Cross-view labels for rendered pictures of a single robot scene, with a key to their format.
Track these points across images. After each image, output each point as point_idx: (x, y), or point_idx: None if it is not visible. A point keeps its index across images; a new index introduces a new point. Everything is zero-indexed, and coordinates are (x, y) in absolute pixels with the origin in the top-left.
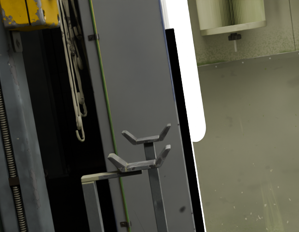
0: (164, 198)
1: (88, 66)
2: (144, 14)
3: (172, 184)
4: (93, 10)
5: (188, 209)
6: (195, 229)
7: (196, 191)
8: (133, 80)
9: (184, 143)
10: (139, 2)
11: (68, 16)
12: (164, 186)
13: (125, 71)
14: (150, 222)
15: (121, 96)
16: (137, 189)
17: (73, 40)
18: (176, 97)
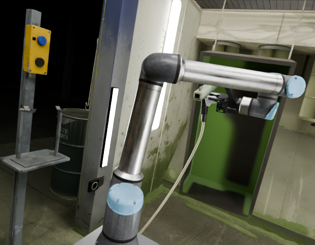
0: (97, 133)
1: None
2: (107, 80)
3: (100, 131)
4: (95, 75)
5: (101, 139)
6: (101, 146)
7: (105, 135)
8: (99, 97)
9: (106, 121)
10: (107, 77)
11: None
12: (98, 130)
13: (98, 94)
14: (92, 138)
15: (95, 101)
16: (92, 128)
17: None
18: (108, 107)
